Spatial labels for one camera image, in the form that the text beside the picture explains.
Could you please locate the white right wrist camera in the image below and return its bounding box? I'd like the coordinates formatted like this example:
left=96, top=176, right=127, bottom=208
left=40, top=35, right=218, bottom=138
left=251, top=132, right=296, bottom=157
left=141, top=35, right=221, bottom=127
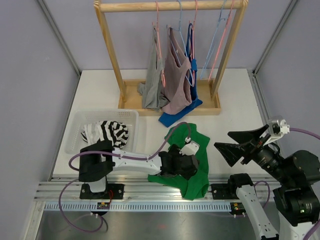
left=264, top=115, right=290, bottom=145

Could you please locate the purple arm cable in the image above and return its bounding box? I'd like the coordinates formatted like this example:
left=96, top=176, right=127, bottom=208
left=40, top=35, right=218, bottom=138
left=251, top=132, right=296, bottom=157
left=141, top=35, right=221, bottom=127
left=288, top=127, right=320, bottom=240
left=68, top=121, right=192, bottom=172

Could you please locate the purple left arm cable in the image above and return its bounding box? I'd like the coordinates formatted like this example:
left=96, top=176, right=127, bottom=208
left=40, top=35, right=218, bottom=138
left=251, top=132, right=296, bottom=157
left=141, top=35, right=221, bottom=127
left=68, top=121, right=192, bottom=172

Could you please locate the wooden clothes rack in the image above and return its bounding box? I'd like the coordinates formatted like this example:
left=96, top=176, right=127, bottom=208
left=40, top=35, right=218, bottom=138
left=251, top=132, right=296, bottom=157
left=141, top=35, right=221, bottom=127
left=93, top=0, right=249, bottom=117

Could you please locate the mauve tank top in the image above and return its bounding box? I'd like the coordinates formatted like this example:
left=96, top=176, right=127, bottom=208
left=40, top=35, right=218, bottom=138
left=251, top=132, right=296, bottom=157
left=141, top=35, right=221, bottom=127
left=162, top=27, right=192, bottom=115

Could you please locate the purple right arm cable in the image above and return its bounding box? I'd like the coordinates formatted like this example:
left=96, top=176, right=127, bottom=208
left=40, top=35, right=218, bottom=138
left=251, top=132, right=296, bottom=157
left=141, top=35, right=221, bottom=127
left=288, top=127, right=320, bottom=240

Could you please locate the aluminium mounting rail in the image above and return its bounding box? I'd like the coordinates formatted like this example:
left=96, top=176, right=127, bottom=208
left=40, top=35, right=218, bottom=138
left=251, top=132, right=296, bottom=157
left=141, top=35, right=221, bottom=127
left=34, top=174, right=280, bottom=202

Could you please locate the grey tank top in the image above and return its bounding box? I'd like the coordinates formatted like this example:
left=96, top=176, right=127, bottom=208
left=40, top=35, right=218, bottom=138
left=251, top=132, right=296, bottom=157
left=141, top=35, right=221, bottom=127
left=137, top=26, right=169, bottom=111

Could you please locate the pink hanger with green top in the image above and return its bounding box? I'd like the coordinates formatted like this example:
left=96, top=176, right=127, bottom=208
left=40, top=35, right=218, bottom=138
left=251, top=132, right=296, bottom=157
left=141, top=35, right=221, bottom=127
left=208, top=0, right=235, bottom=80

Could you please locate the black white striped tank top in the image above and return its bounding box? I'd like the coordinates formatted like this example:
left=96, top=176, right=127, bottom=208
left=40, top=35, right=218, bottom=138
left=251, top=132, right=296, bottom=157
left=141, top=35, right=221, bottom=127
left=80, top=120, right=129, bottom=149

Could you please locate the aluminium frame post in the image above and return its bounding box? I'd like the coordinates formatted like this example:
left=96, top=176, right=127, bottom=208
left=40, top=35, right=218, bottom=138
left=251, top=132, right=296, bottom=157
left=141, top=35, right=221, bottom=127
left=35, top=0, right=82, bottom=77
left=252, top=0, right=300, bottom=77

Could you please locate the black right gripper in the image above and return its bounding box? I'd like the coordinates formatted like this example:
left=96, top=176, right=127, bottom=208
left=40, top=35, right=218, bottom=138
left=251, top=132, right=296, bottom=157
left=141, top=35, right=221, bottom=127
left=215, top=123, right=293, bottom=185

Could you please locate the white slotted cable duct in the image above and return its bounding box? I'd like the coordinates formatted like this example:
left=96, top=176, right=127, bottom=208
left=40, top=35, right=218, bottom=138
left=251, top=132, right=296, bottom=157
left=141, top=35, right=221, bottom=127
left=44, top=201, right=231, bottom=212

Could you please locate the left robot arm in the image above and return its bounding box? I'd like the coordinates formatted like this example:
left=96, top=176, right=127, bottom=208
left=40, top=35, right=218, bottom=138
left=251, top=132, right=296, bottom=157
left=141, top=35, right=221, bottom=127
left=78, top=140, right=200, bottom=199

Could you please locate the green tank top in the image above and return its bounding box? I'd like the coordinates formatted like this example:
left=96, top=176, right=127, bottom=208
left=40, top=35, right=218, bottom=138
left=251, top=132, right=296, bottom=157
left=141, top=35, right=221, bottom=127
left=147, top=123, right=210, bottom=201

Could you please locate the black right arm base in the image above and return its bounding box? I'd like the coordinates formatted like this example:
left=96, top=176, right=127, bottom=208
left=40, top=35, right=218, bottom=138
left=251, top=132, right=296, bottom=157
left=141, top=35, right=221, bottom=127
left=210, top=173, right=254, bottom=200

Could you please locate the light blue hanger with striped top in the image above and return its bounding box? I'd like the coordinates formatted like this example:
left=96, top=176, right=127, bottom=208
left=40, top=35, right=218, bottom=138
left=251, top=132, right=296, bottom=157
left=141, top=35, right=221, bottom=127
left=199, top=0, right=229, bottom=80

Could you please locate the blue tank top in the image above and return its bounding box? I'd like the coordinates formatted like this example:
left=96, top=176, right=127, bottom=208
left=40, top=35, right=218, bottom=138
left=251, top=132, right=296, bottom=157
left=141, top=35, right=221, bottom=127
left=159, top=23, right=203, bottom=127

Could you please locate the aluminium frame post right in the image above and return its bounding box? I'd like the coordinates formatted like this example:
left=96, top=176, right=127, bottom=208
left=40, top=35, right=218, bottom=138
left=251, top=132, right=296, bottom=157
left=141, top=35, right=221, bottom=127
left=252, top=0, right=300, bottom=77

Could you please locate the translucent white plastic basket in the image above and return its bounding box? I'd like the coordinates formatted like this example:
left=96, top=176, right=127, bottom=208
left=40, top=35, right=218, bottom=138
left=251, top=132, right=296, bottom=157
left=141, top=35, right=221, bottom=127
left=64, top=109, right=139, bottom=155

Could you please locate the aluminium frame post left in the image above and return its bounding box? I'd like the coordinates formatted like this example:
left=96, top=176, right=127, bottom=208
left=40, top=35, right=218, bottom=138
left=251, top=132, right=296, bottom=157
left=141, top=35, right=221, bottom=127
left=35, top=0, right=82, bottom=77

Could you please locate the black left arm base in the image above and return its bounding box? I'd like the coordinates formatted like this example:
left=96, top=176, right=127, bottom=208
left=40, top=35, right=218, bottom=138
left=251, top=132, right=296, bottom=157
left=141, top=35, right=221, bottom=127
left=79, top=183, right=124, bottom=200

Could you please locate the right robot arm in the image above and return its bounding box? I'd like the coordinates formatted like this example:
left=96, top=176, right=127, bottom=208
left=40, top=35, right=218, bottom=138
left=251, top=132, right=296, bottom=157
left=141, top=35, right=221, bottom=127
left=214, top=120, right=320, bottom=240

